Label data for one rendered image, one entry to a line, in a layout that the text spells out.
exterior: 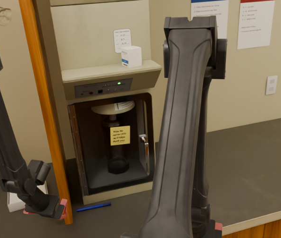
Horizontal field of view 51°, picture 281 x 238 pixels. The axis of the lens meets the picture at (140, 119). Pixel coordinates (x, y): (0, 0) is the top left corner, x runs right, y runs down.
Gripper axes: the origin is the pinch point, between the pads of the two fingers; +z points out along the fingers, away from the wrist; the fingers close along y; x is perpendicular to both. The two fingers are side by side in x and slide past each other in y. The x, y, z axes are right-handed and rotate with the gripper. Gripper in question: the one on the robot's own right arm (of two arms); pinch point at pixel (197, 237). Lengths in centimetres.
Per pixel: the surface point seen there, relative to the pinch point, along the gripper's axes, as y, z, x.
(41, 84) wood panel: 49, -36, -28
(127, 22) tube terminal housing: 28, -37, -56
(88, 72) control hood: 37, -33, -36
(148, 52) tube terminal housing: 22, -26, -54
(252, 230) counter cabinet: -19.1, 31.3, -14.5
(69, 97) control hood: 45, -26, -31
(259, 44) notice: -22, 23, -116
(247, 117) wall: -19, 62, -93
